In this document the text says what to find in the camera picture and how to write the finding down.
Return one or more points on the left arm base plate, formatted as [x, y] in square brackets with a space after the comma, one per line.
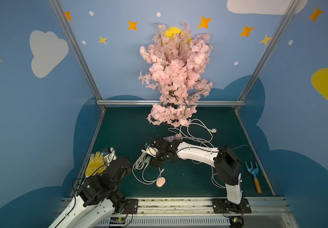
[128, 206]

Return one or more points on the aluminium front rail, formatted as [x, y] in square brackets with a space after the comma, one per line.
[190, 212]

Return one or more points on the purple power strip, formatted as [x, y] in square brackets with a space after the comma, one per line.
[170, 138]

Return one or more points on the green USB charger adapter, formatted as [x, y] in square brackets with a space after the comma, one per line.
[147, 161]

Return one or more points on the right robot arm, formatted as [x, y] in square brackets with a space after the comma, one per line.
[227, 164]

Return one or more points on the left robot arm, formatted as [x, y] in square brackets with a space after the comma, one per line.
[97, 198]

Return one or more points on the green circuit board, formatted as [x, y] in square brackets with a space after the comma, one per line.
[117, 221]

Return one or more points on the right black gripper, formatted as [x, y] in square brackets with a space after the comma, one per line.
[157, 154]

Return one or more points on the yellow work glove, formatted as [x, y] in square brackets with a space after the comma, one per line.
[98, 163]

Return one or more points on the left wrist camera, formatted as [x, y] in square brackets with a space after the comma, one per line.
[109, 155]

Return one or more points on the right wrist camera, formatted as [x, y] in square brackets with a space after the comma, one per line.
[150, 151]

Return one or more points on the pink artificial blossom tree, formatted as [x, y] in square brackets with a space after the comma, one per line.
[177, 63]

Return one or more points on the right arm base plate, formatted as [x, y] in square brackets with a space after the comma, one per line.
[224, 206]

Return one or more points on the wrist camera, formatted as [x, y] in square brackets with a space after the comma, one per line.
[150, 151]
[109, 155]

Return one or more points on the pink USB charger adapter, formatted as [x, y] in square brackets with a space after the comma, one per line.
[178, 137]

